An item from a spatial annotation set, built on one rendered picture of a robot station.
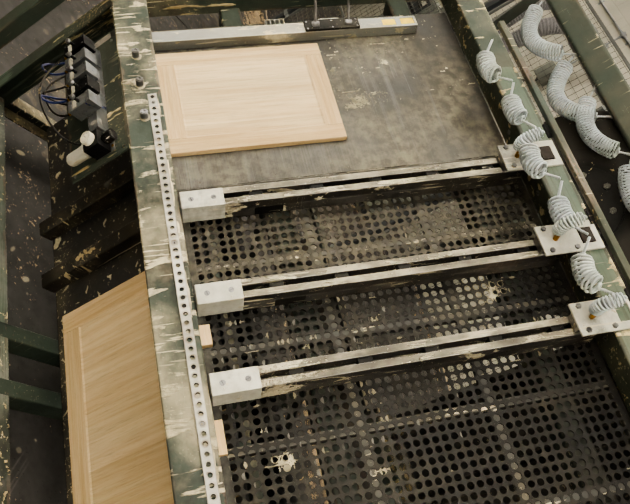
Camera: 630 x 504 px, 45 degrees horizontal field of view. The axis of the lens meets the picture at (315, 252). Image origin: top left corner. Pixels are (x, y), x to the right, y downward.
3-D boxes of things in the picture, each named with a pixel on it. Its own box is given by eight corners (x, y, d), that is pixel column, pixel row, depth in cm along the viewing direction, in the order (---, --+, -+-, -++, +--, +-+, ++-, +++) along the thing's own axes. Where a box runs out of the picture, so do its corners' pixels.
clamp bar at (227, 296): (193, 291, 209) (191, 244, 189) (577, 238, 234) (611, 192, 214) (198, 323, 204) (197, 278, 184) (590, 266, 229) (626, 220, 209)
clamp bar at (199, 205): (179, 201, 225) (175, 148, 205) (539, 160, 250) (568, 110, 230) (183, 228, 220) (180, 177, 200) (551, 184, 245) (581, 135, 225)
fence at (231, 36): (152, 41, 260) (151, 32, 257) (411, 24, 280) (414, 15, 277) (153, 51, 258) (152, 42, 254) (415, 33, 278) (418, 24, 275)
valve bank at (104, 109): (32, 48, 252) (84, 9, 243) (64, 71, 263) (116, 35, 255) (37, 164, 226) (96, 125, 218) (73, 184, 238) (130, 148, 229)
